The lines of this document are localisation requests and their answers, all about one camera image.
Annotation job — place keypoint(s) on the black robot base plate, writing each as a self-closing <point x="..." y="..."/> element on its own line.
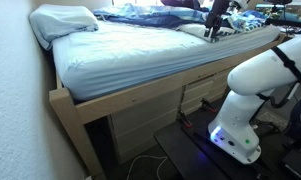
<point x="190" y="153"/>

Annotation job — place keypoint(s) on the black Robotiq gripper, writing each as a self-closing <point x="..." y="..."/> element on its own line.
<point x="216" y="15"/>

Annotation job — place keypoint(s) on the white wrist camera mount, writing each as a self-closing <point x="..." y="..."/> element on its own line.
<point x="238" y="4"/>

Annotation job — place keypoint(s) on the cluttered dark desk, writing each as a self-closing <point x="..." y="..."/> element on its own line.
<point x="290" y="16"/>

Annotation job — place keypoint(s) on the dark garment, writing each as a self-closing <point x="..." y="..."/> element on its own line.
<point x="181" y="3"/>

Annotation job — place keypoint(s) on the mattress with light blue sheet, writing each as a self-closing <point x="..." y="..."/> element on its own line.
<point x="130" y="56"/>

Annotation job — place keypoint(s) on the dark blue bag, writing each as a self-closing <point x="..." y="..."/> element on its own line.
<point x="300" y="116"/>

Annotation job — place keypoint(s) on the blue checked duvet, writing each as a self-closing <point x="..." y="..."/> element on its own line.
<point x="150" y="16"/>

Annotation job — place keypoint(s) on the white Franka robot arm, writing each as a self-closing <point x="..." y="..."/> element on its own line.
<point x="250" y="100"/>

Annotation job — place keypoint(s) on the wide wooden drawer unit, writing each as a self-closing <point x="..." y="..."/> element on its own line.
<point x="145" y="123"/>

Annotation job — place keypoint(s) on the light wooden bed frame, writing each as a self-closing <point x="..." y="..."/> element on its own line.
<point x="123" y="98"/>

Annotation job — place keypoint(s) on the red and black clamp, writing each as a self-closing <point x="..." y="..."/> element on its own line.
<point x="185" y="120"/>
<point x="208" y="106"/>

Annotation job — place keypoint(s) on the grey patterned rug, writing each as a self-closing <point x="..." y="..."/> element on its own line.
<point x="273" y="118"/>

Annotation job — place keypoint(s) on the narrow wooden drawer unit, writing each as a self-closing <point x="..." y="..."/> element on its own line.
<point x="200" y="91"/>

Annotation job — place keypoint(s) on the light blue pillow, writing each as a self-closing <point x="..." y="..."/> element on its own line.
<point x="61" y="23"/>

